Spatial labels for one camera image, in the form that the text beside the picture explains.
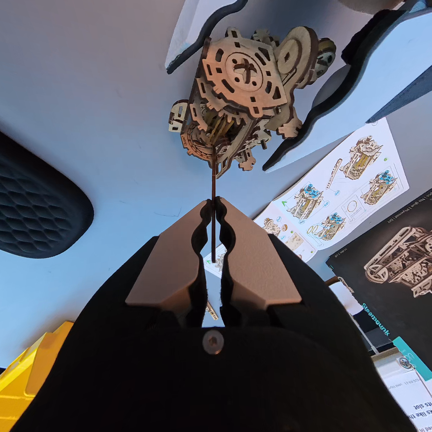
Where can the small pale wooden part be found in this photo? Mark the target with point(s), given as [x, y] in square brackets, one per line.
[212, 312]

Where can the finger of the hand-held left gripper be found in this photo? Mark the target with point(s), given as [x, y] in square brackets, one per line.
[371, 94]
[202, 17]

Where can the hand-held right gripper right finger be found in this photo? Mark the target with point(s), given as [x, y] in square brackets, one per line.
[263, 270]

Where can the black office chair seat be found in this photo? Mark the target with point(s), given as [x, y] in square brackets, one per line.
[33, 202]

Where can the teal card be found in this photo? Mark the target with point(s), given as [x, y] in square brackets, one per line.
[416, 352]

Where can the white paper sign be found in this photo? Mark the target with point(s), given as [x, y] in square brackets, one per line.
[405, 401]

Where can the thin wooden model strip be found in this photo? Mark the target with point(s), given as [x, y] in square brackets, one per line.
[213, 189]

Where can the illustrated instruction booklet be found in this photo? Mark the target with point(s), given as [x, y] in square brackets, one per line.
[354, 189]

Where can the black model kit box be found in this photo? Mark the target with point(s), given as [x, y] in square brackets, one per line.
[398, 270]

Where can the clear acrylic sign holder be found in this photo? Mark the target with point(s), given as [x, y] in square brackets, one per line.
[404, 363]

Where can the yellow box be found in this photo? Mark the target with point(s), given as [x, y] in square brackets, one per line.
[20, 388]

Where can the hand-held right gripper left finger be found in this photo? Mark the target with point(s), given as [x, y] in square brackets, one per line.
[165, 270]

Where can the wooden mechanical model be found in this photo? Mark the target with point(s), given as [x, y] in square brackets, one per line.
[243, 71]

